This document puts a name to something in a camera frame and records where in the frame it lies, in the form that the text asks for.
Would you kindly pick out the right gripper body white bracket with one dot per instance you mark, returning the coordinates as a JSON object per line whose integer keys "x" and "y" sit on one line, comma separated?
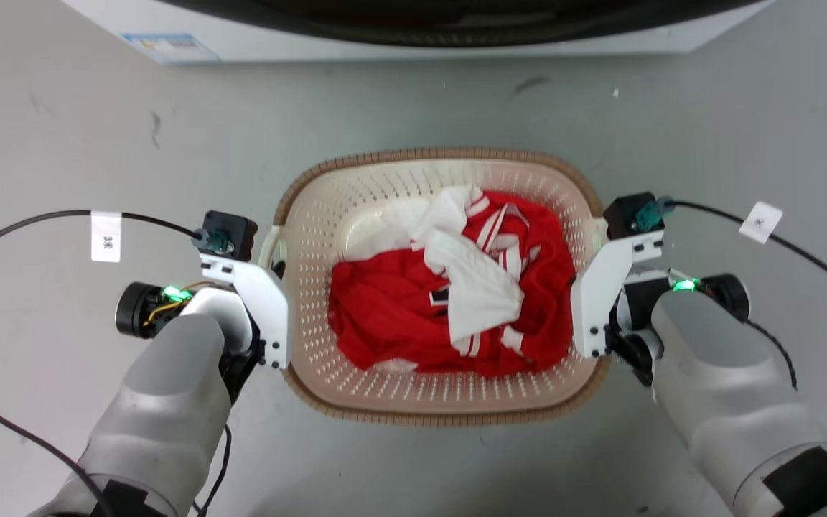
{"x": 593, "y": 301}

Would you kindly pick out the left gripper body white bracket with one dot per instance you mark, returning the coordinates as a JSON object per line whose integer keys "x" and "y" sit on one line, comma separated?
{"x": 266, "y": 309}

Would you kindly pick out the beige perforated laundry basket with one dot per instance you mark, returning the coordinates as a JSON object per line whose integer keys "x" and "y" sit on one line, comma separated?
{"x": 413, "y": 395}

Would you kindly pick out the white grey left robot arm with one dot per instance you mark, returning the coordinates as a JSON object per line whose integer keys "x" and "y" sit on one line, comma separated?
{"x": 162, "y": 402}

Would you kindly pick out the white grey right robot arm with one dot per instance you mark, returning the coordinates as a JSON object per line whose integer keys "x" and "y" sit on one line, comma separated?
{"x": 722, "y": 380}

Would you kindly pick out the red sports jersey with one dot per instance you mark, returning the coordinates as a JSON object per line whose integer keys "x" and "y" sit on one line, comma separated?
{"x": 385, "y": 309}

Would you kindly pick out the white crumpled garment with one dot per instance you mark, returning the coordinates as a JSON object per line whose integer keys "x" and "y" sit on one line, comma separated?
{"x": 474, "y": 287}

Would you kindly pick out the white washing machine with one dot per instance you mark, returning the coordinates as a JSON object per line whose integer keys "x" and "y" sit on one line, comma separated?
{"x": 313, "y": 47}

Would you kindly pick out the blue white label sticker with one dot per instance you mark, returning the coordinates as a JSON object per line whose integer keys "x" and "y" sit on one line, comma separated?
{"x": 169, "y": 47}

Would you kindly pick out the dark washing machine door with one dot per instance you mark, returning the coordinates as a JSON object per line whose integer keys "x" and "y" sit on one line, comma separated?
{"x": 456, "y": 29}

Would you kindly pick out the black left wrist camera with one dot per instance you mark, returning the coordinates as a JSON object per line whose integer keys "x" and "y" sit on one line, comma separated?
{"x": 235, "y": 228}

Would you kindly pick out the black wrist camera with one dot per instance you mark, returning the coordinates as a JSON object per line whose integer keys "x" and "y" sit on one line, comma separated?
{"x": 235, "y": 228}
{"x": 625, "y": 212}

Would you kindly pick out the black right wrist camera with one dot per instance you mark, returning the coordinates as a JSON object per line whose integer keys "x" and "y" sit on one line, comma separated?
{"x": 625, "y": 212}

